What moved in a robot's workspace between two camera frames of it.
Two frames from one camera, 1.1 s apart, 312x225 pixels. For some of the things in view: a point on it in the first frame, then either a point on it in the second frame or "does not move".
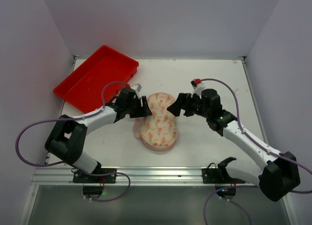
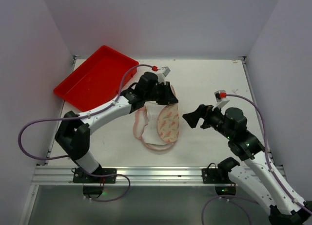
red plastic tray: (83, 88) does not move
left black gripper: (137, 108) → (166, 94)
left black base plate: (78, 177) does not move
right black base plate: (216, 176) does not move
